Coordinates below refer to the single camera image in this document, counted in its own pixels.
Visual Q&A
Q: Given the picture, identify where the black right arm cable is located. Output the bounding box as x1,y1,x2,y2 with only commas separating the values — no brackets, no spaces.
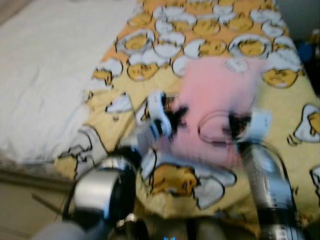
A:
197,111,236,147

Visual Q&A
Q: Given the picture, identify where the white bed sheet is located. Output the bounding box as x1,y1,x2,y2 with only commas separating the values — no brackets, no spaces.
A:
0,0,142,163

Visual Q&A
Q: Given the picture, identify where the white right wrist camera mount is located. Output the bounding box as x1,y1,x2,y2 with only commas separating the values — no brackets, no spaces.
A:
248,107,274,144

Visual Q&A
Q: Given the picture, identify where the blue and orange toy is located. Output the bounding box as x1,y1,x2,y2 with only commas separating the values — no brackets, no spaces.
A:
295,30,320,66

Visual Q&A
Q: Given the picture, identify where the dark wooden cabinet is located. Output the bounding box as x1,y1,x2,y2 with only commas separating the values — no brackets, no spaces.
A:
305,55,320,96

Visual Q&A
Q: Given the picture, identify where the yellow egg cartoon blanket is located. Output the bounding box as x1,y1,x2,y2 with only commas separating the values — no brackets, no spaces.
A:
54,0,320,236

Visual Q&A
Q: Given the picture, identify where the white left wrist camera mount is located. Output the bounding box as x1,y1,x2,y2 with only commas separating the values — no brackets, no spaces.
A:
146,90,174,140

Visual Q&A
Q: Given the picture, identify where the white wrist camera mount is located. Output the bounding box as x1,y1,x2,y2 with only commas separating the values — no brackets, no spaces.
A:
248,107,274,144
146,90,174,140

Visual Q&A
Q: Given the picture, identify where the pink fluffy pillow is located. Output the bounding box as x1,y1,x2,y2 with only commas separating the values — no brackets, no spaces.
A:
170,56,268,168

